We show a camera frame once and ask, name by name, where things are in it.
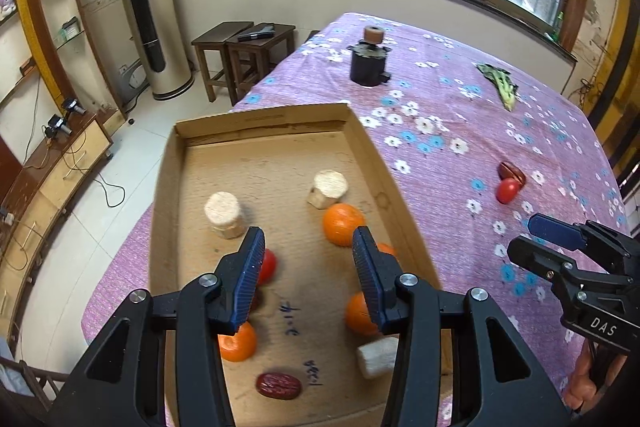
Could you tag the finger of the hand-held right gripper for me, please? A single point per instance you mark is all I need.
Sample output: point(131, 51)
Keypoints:
point(535, 257)
point(555, 229)

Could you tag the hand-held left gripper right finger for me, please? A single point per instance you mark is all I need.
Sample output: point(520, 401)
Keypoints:
point(372, 287)

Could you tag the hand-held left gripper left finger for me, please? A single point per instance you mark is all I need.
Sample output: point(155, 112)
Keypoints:
point(247, 282)

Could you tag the red date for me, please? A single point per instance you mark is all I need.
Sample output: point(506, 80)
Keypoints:
point(256, 301)
point(278, 386)
point(512, 169)

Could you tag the red tomato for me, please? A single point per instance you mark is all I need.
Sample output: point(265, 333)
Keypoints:
point(507, 192)
point(268, 267)

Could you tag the large orange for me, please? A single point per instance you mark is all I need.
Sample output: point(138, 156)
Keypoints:
point(237, 344)
point(359, 314)

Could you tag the small orange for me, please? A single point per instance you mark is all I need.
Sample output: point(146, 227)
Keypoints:
point(387, 250)

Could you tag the medium orange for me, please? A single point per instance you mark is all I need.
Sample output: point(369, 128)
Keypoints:
point(344, 225)

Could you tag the cardboard box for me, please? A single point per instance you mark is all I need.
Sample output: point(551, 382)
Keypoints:
point(295, 167)

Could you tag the person's right hand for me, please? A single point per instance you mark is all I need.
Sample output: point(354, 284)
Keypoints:
point(582, 379)

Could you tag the purple floral bed sheet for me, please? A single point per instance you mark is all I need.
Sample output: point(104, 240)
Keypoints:
point(450, 117)

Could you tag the green leafy vegetable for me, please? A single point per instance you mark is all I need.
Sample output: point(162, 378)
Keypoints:
point(500, 82)

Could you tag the green bottle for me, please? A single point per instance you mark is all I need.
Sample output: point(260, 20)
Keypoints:
point(559, 22)

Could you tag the wooden tv cabinet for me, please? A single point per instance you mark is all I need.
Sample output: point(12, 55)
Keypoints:
point(55, 177)

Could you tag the black cylindrical holder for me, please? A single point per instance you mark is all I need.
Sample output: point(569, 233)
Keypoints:
point(369, 64)

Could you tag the wooden chair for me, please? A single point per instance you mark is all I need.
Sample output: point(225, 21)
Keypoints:
point(25, 382)

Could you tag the small black device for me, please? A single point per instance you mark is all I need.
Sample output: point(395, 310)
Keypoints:
point(56, 126)
point(72, 106)

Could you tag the black remote control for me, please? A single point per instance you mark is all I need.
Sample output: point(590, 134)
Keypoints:
point(256, 33)

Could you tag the brown wooden spool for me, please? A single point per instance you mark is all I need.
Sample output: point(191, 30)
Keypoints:
point(373, 35)

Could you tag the gold tower air conditioner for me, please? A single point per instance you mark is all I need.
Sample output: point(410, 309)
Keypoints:
point(155, 7)

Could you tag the purple plush toy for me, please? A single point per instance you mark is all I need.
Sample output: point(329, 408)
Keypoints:
point(7, 2)

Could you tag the small green frame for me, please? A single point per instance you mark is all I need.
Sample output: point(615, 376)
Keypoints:
point(71, 29)

